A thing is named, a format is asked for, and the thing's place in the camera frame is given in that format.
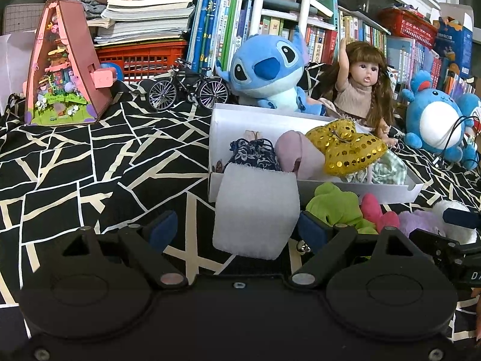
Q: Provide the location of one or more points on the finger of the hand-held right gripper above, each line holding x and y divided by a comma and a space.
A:
439, 246
464, 218

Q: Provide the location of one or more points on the purple plush toy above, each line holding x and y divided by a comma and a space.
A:
421, 220

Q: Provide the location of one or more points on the green checked cloth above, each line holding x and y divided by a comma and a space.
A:
390, 169

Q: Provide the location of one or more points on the gold sequin pouch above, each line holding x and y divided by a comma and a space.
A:
349, 154

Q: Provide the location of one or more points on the pink towel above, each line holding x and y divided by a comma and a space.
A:
297, 150

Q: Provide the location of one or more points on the pink triangular dollhouse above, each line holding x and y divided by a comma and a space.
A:
79, 64

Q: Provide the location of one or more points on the blue ball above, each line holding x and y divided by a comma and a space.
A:
114, 68

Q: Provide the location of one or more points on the row of shelved books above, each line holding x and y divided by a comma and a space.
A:
210, 26

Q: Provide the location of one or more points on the blue alien plush toy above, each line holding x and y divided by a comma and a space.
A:
263, 67

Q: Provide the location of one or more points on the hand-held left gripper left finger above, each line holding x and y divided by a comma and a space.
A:
163, 229

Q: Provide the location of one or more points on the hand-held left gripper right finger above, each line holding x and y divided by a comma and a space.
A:
313, 229

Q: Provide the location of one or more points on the grey cutting mat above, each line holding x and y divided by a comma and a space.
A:
22, 18

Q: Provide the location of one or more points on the stack of paper books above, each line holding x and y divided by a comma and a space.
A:
150, 15

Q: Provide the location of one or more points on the white cardboard box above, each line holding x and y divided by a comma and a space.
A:
244, 120

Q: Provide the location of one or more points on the white shelf post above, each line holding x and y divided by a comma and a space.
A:
259, 3
306, 3

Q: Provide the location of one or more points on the blue cardboard box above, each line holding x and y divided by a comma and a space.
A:
453, 45

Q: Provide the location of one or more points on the green plush toy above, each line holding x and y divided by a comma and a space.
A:
334, 203

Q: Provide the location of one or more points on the long-haired doll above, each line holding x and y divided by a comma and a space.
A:
360, 97

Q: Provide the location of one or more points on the blue cat plush toy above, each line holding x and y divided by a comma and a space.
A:
471, 105

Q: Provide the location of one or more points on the blue round plush toy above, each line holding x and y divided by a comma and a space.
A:
436, 120

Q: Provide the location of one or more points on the miniature black bicycle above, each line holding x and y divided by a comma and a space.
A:
189, 79

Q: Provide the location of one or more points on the red mesh basket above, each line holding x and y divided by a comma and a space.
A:
409, 26

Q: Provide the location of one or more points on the red plastic basket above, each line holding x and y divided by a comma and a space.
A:
150, 58

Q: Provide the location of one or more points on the white fluffy plush toy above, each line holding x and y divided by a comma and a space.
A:
460, 235

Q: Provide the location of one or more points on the white paper sheet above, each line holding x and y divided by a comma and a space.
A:
15, 64

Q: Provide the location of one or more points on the black patterned blanket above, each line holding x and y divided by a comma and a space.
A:
75, 176

